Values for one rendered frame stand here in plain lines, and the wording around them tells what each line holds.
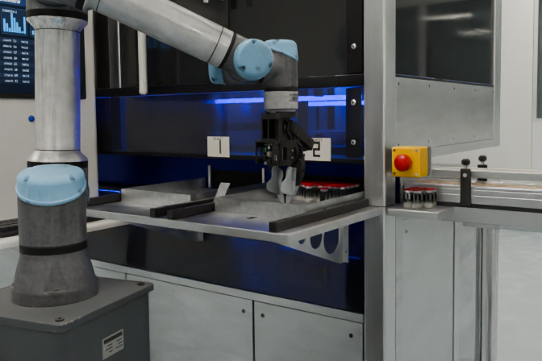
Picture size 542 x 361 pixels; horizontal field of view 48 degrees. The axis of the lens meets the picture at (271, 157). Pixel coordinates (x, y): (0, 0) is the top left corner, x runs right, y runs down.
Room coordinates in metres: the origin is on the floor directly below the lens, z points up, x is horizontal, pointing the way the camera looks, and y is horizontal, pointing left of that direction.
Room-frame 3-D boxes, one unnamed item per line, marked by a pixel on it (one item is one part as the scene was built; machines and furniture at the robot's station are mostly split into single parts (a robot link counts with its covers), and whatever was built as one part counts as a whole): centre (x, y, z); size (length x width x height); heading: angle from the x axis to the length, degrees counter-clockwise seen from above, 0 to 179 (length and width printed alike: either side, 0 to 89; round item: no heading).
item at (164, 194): (1.71, 0.21, 0.90); 0.34 x 0.26 x 0.04; 144
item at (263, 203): (1.51, -0.07, 0.90); 0.34 x 0.26 x 0.04; 144
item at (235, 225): (1.56, 0.11, 0.87); 0.70 x 0.48 x 0.02; 54
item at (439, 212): (1.49, -0.38, 0.87); 0.14 x 0.13 x 0.02; 144
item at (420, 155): (1.46, -0.34, 0.99); 0.08 x 0.07 x 0.07; 144
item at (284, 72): (1.33, -0.02, 1.22); 0.09 x 0.08 x 0.11; 105
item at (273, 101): (1.33, -0.03, 1.14); 0.08 x 0.08 x 0.05
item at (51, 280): (1.08, 0.40, 0.84); 0.15 x 0.15 x 0.10
